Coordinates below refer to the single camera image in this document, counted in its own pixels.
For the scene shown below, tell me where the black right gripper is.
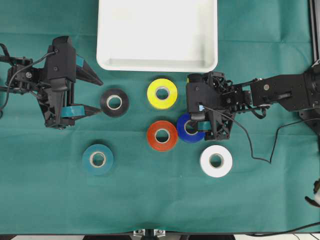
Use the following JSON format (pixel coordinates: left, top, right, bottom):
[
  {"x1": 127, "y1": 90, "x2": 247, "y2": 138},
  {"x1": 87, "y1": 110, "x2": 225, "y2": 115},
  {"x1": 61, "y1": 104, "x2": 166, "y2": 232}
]
[{"x1": 191, "y1": 71, "x2": 252, "y2": 141}]

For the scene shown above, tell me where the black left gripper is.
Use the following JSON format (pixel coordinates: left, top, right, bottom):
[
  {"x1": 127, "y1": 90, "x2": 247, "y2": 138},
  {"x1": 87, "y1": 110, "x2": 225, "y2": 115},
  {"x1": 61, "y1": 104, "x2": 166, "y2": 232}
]
[{"x1": 37, "y1": 54, "x2": 104, "y2": 129}]

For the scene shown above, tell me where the blue tape roll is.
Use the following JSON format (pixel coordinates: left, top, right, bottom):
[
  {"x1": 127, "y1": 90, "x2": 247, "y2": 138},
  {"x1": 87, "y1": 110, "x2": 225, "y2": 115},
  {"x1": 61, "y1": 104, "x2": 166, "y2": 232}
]
[{"x1": 176, "y1": 113, "x2": 205, "y2": 143}]

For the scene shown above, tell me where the black tape roll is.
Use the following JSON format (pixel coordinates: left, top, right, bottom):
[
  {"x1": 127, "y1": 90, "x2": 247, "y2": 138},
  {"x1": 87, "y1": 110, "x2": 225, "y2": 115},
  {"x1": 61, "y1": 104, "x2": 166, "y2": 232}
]
[{"x1": 100, "y1": 88, "x2": 130, "y2": 118}]

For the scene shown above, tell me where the white tape roll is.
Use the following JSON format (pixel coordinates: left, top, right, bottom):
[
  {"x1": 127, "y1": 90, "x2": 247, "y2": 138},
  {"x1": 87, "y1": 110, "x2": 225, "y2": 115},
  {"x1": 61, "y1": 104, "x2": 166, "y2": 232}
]
[{"x1": 199, "y1": 145, "x2": 233, "y2": 178}]

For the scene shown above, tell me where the green tape roll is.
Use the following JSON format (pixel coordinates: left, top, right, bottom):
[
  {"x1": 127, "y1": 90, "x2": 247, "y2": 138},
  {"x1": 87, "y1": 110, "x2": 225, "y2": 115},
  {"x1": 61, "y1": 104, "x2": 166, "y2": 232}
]
[{"x1": 82, "y1": 144, "x2": 114, "y2": 176}]

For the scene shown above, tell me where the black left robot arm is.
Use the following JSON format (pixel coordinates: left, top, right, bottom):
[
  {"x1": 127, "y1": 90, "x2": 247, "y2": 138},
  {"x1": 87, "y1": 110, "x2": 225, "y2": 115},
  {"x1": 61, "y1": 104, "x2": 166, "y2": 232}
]
[{"x1": 0, "y1": 43, "x2": 103, "y2": 129}]

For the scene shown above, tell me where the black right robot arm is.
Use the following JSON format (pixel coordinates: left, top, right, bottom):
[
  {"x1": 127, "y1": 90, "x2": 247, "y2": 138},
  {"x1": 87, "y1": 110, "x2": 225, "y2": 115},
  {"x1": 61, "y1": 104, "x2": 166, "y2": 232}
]
[{"x1": 186, "y1": 66, "x2": 320, "y2": 141}]

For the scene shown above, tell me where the red tape roll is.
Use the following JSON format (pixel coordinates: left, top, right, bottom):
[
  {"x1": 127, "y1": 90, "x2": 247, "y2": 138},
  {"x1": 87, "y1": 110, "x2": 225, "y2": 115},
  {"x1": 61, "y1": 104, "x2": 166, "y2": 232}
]
[{"x1": 146, "y1": 120, "x2": 178, "y2": 152}]

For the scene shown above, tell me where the yellow tape roll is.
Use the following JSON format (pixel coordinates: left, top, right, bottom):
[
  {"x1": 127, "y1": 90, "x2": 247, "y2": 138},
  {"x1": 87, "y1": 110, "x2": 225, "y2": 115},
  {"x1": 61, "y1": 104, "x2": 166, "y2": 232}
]
[{"x1": 146, "y1": 78, "x2": 178, "y2": 110}]

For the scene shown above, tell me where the white plastic tray case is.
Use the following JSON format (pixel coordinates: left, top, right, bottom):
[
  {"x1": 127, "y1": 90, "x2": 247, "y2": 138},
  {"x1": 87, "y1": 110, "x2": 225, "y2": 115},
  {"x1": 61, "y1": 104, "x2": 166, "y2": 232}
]
[{"x1": 96, "y1": 0, "x2": 218, "y2": 73}]

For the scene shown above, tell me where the green table cloth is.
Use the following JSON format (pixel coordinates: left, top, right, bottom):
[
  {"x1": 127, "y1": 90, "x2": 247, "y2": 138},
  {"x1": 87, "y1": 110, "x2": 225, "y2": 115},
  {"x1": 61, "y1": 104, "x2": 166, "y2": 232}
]
[{"x1": 0, "y1": 0, "x2": 320, "y2": 234}]

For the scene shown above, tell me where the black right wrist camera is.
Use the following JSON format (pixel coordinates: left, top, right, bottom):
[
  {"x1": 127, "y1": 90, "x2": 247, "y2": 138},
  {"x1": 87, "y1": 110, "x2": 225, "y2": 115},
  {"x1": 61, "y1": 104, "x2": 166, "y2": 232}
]
[{"x1": 186, "y1": 73, "x2": 211, "y2": 122}]

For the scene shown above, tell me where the black left camera cable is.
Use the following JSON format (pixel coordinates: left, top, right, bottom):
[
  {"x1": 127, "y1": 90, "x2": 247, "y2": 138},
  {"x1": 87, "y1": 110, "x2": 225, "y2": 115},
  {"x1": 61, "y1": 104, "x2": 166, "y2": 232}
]
[{"x1": 0, "y1": 49, "x2": 57, "y2": 113}]

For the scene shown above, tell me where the black camera cable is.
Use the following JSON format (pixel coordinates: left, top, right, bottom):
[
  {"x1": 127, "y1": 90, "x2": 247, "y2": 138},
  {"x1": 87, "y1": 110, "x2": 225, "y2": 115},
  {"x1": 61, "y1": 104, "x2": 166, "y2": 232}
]
[
  {"x1": 0, "y1": 49, "x2": 57, "y2": 113},
  {"x1": 201, "y1": 104, "x2": 320, "y2": 165}
]

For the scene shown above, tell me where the black right camera cable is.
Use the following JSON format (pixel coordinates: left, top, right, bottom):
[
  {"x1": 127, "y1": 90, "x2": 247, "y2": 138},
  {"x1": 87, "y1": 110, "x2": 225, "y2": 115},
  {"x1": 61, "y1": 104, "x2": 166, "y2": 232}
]
[{"x1": 201, "y1": 104, "x2": 320, "y2": 165}]

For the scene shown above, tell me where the black camera stand base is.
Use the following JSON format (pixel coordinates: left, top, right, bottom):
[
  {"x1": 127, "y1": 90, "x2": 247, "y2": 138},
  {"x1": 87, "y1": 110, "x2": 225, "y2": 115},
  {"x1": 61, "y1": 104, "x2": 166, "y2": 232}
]
[{"x1": 82, "y1": 229, "x2": 236, "y2": 240}]

